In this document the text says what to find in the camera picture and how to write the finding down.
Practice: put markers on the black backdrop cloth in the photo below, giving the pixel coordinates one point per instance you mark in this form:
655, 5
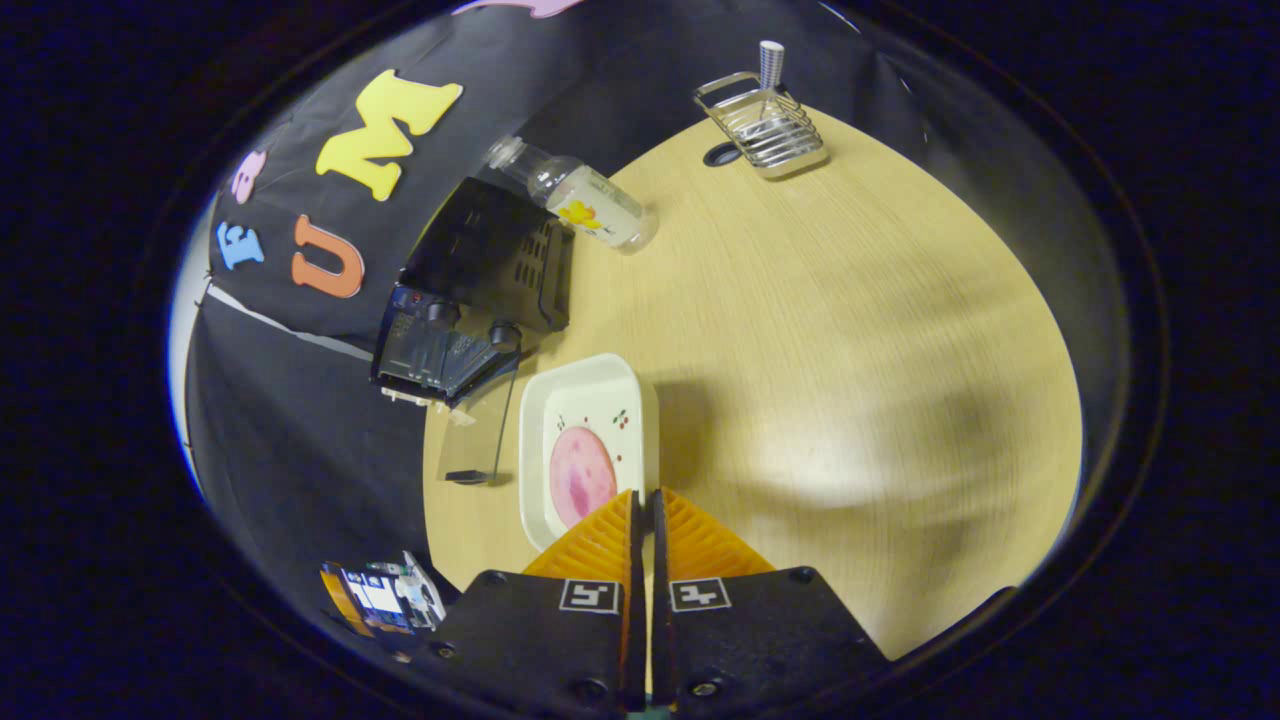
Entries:
300, 450

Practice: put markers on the white rectangular plate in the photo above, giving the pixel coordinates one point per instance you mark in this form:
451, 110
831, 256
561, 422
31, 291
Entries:
590, 385

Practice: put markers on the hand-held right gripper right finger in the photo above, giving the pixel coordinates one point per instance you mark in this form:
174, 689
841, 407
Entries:
760, 630

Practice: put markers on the black electric oven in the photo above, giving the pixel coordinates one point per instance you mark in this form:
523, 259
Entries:
480, 260

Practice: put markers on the pink ham slice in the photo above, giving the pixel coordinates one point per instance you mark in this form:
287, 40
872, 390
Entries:
582, 475

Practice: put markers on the clear glass bottle yellow label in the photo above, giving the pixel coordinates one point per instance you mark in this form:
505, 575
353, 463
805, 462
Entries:
590, 200

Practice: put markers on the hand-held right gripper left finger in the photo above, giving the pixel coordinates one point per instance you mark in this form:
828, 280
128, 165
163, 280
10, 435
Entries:
540, 640

